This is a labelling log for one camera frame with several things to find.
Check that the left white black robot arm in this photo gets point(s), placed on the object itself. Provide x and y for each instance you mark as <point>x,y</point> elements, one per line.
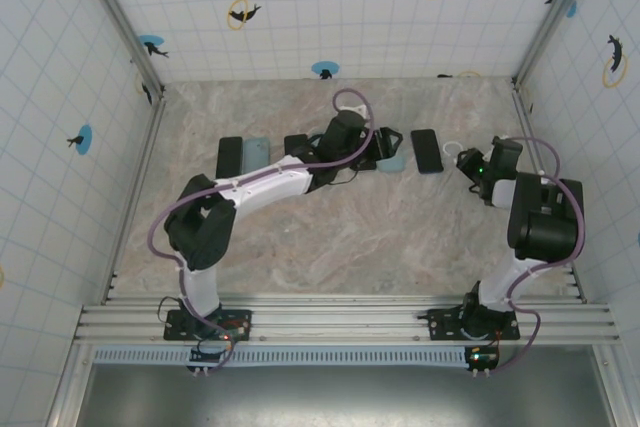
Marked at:
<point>200,227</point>

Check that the grey metal sheet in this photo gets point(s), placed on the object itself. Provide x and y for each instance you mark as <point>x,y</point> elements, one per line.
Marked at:
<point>350,397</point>

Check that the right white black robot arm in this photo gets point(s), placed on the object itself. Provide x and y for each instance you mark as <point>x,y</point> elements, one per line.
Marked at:
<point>545,227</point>

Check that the aluminium side rail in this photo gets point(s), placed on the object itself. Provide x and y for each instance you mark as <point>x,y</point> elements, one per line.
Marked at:
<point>146,147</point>
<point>526,117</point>

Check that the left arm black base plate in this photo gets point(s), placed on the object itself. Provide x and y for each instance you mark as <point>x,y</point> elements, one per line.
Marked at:
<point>172,332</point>

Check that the small green circuit board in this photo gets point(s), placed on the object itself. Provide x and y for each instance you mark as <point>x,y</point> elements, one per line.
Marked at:
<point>232,329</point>

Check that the aluminium corner post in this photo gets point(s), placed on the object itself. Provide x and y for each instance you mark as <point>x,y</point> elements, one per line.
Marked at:
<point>550,22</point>
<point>123,22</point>

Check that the light blue phone case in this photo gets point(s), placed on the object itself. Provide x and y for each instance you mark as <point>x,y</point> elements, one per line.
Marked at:
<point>256,154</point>
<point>391,165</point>

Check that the half hidden wall sticker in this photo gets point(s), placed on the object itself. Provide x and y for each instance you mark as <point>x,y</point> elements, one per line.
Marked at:
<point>442,75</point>

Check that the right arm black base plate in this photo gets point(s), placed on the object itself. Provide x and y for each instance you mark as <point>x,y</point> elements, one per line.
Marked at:
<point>442,332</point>

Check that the aluminium rail beam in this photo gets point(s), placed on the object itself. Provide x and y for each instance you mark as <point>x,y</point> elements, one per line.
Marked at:
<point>340,319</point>

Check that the black controller board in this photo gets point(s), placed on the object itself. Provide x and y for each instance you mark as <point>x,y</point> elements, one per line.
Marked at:
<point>210,357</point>
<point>482,358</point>

